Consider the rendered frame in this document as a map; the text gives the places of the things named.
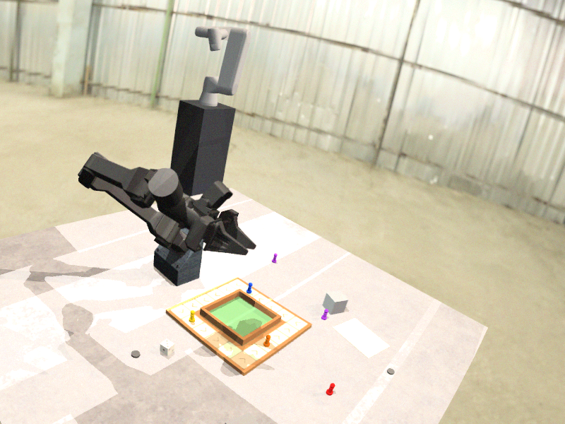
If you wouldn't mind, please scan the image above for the white flat rectangle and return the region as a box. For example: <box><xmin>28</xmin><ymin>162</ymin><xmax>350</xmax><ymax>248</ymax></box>
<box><xmin>333</xmin><ymin>318</ymin><xmax>390</xmax><ymax>359</ymax></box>

